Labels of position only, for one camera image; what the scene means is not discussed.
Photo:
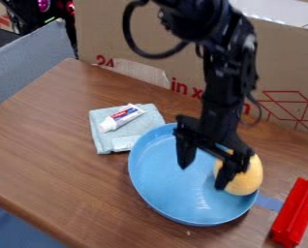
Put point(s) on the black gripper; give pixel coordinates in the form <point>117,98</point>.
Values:
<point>214,134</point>

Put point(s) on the yellow ball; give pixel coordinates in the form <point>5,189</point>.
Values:
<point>247,181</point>

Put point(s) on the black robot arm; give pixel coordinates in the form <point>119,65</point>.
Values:
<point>221,31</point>

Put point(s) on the blue plate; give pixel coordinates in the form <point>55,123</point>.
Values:
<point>182,194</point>

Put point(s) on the blue tape strip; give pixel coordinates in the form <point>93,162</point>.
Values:
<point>270,203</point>

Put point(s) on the light blue folded cloth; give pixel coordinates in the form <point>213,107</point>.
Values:
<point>121,140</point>

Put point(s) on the white toothpaste tube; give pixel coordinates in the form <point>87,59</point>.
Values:
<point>117,120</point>

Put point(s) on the red plastic block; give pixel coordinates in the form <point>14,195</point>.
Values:
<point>291,222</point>

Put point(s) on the brown cardboard box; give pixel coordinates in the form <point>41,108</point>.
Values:
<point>281,22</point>

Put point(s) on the black machine with lights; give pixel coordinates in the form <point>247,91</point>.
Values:
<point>30,14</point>

